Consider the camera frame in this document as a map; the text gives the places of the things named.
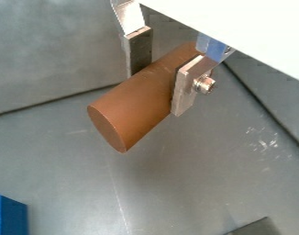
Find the black cradle holder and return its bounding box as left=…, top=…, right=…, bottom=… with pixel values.
left=225, top=217, right=282, bottom=235

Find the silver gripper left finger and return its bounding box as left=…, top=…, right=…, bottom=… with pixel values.
left=111, top=0, right=154, bottom=76

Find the brown cylinder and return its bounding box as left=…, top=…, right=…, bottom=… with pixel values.
left=87, top=42, right=199, bottom=152

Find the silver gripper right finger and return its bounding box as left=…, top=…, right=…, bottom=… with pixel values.
left=171, top=33, right=236, bottom=117

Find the blue shape sorting block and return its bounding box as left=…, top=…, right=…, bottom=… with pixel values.
left=0, top=195, right=29, bottom=235

